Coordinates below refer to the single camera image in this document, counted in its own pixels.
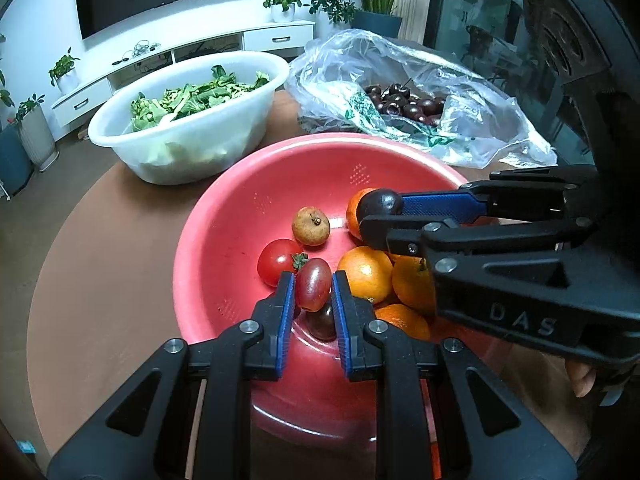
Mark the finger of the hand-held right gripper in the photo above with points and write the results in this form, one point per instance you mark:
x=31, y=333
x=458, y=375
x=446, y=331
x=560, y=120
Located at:
x=440, y=205
x=395, y=235

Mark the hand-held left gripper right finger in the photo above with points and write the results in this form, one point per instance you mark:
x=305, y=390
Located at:
x=342, y=320

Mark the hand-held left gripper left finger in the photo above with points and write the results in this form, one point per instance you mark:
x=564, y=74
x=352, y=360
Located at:
x=286, y=320

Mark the dark purple plum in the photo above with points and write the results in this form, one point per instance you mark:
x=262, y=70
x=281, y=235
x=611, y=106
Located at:
x=380, y=202

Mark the purple red grape tomato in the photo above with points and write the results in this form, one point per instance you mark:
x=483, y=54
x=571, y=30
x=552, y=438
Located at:
x=314, y=285

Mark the large orange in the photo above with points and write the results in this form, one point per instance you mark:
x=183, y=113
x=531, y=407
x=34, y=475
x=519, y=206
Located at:
x=365, y=275

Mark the mandarin with stem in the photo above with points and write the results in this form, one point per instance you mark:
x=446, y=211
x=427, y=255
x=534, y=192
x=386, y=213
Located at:
x=412, y=287

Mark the small orange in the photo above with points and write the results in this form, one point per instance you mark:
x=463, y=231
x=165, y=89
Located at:
x=402, y=322
x=354, y=215

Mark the brown longan with stem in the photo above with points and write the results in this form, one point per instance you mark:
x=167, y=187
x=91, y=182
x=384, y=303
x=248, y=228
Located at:
x=310, y=227

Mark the red plastic bowl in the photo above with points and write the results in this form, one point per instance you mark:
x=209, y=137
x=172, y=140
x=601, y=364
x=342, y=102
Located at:
x=240, y=200

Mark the person's right hand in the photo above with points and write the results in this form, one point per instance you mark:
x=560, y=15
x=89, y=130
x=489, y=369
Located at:
x=582, y=377

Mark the dark cherry tomato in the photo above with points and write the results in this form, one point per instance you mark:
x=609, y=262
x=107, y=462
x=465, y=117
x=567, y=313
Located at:
x=322, y=322

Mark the pile of dark cherries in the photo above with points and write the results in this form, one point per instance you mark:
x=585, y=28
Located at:
x=405, y=105

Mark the clear plastic bag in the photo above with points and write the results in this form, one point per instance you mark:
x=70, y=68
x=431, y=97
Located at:
x=340, y=70

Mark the white plastic basin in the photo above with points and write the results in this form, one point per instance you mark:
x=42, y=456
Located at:
x=250, y=115

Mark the glass sliding door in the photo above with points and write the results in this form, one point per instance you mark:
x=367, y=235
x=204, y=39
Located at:
x=475, y=10

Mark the leafy green potted plant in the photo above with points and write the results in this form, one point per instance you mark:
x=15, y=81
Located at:
x=330, y=7

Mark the white television cabinet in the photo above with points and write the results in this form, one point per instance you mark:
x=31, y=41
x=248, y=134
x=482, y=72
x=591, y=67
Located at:
x=280, y=35

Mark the green leafy vegetables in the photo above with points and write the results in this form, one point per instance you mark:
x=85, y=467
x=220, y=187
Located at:
x=200, y=95

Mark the bushy plant in white pot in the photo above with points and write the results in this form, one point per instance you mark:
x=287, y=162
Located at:
x=282, y=2

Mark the plant in tall white pot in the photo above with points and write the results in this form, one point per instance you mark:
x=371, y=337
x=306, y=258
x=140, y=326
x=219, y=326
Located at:
x=37, y=137

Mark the plant in dark pot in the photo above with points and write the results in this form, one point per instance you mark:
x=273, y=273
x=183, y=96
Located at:
x=12, y=160

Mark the small plant in white pot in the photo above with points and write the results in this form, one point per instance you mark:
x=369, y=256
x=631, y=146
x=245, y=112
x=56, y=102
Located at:
x=64, y=70

